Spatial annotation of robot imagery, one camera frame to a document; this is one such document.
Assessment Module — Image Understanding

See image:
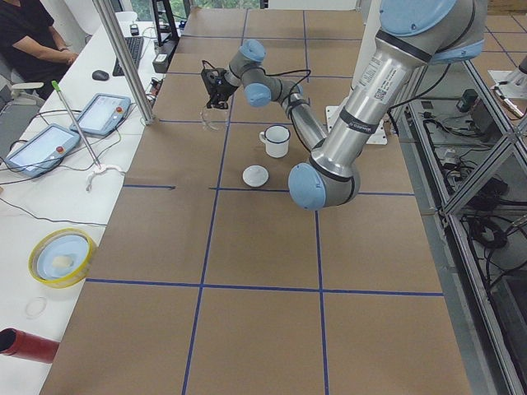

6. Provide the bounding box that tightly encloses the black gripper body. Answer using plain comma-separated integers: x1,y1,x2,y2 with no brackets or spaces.
208,76,240,102

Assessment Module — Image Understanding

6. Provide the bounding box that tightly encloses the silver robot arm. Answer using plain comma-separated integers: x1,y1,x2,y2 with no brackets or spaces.
201,1,487,211

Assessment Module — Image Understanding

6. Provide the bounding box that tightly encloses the white enamel mug blue rim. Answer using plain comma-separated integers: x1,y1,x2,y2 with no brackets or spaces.
259,125,291,158

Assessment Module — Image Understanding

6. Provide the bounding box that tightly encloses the white ceramic lid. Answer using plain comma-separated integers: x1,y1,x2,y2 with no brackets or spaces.
242,165,268,188

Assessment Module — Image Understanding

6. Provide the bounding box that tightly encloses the black keyboard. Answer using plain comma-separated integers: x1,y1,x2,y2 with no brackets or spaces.
112,35,145,77

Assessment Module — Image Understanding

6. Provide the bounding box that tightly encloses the far teach pendant tablet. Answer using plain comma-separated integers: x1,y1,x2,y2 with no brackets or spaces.
76,93,131,137

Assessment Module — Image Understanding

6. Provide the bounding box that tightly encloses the teach pendant tablet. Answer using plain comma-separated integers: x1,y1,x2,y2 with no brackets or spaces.
76,93,131,137
4,123,81,179

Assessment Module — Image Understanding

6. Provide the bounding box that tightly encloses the black computer mouse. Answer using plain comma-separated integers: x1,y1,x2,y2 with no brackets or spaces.
91,70,110,81

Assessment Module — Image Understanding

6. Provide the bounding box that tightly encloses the green tipped metal rod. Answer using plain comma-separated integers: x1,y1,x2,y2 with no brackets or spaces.
51,80,102,171

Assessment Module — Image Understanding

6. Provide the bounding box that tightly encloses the near teach pendant tablet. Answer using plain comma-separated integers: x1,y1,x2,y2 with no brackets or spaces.
4,123,81,179

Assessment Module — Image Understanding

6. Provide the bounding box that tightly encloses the person in black shirt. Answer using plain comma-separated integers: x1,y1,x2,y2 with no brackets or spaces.
1,0,78,100

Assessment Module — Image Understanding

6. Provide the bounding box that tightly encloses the yellow tape roll with plate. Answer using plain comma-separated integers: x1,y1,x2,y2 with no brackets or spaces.
28,228,98,289

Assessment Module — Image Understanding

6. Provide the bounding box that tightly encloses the red cylinder bottle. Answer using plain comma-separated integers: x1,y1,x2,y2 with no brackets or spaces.
1,328,59,364

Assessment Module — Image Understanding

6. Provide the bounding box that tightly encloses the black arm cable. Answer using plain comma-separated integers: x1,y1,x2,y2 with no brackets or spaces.
263,67,312,95

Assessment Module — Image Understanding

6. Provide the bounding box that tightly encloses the aluminium frame post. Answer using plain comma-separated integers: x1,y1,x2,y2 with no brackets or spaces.
92,0,154,125

